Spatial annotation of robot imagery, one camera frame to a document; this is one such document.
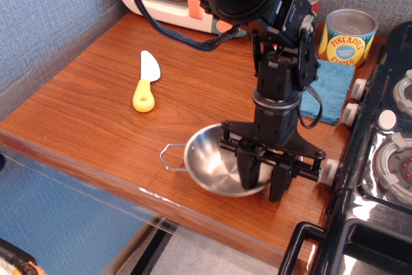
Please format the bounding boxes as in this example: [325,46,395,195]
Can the blue folded cloth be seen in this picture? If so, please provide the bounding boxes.
[300,60,356,125]

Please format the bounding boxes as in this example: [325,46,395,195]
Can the yellow handled toy knife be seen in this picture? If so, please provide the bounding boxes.
[132,50,161,113]

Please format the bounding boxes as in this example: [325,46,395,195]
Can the pineapple slices can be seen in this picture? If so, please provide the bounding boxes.
[319,8,378,68]

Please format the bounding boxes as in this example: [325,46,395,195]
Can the white stove knob rear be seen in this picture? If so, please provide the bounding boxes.
[351,79,368,101]

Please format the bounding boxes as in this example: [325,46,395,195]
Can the orange object bottom left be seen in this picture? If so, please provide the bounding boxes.
[1,251,45,275]

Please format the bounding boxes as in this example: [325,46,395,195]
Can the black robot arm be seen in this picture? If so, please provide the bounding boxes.
[199,0,326,202]

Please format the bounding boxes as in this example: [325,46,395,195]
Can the white stove knob middle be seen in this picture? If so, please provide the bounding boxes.
[341,103,359,127]

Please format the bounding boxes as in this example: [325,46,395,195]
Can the steel bowl with wire handles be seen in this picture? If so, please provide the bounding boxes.
[159,124,273,198]

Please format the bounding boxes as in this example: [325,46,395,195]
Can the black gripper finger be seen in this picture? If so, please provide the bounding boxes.
[269,164,292,202]
[236,147,263,189]

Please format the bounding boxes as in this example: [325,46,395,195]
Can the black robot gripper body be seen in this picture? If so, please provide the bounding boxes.
[221,94,326,181]

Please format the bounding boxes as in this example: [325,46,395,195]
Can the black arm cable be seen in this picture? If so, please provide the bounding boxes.
[124,0,241,52]

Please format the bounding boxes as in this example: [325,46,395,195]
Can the white stove knob front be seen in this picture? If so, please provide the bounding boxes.
[320,158,339,186]

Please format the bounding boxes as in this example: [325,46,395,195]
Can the white stove knob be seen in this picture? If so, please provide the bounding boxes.
[320,158,339,186]
[341,103,359,127]
[351,79,368,101]

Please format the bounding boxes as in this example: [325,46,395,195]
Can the black toy stove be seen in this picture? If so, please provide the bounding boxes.
[279,22,411,274]

